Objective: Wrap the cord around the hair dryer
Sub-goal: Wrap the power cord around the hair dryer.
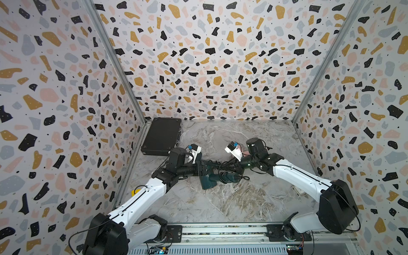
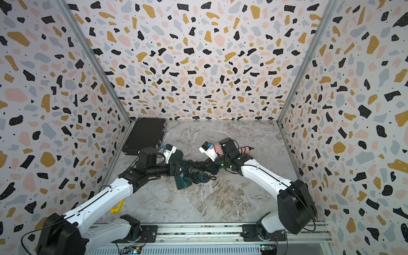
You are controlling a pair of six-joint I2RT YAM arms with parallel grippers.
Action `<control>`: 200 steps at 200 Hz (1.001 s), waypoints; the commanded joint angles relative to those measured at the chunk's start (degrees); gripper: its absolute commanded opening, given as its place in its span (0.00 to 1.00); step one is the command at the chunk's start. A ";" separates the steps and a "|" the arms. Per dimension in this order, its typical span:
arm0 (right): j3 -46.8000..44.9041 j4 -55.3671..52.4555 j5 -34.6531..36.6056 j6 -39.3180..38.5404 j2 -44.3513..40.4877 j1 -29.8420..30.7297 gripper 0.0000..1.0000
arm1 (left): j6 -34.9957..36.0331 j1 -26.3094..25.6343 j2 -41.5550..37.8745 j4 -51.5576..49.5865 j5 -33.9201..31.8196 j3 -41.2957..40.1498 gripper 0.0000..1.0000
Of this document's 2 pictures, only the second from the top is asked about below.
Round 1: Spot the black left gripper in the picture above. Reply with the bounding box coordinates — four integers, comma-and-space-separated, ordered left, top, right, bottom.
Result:
147, 160, 190, 179

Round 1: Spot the pink hair dryer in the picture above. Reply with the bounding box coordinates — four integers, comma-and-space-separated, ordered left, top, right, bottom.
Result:
215, 144, 254, 156

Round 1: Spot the dark green hair dryer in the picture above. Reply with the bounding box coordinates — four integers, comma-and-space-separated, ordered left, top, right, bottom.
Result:
174, 169, 211, 190
169, 149, 183, 162

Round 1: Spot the black cord of green dryer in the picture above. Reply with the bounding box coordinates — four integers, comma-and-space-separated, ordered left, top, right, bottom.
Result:
181, 159, 221, 184

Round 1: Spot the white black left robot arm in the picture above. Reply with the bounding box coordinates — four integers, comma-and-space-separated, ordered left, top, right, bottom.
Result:
36, 148, 183, 255

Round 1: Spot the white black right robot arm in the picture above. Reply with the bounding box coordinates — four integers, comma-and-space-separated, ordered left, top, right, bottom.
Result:
199, 138, 317, 241

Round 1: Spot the black flat case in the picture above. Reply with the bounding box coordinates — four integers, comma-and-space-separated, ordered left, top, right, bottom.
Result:
122, 118, 166, 155

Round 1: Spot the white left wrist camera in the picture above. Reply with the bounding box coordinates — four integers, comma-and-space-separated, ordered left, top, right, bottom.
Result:
163, 143, 177, 164

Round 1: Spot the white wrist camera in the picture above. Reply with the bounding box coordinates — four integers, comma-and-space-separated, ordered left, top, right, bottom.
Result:
163, 143, 177, 164
199, 141, 218, 162

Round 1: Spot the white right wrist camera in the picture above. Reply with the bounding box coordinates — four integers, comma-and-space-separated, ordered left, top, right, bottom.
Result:
199, 141, 218, 162

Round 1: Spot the yellow plastic triangle frame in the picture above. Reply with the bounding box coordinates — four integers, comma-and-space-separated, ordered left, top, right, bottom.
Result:
110, 199, 125, 214

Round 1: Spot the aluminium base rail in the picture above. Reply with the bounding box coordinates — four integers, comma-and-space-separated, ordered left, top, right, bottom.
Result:
86, 221, 337, 255

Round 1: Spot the aluminium corner post left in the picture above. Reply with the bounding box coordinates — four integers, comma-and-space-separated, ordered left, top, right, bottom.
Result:
52, 0, 131, 123

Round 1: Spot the aluminium corner post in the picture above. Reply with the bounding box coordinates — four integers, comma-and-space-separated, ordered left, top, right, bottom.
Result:
277, 0, 339, 123
52, 0, 131, 123

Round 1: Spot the aluminium corner post right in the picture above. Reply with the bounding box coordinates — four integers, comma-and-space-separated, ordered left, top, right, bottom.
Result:
277, 0, 339, 123

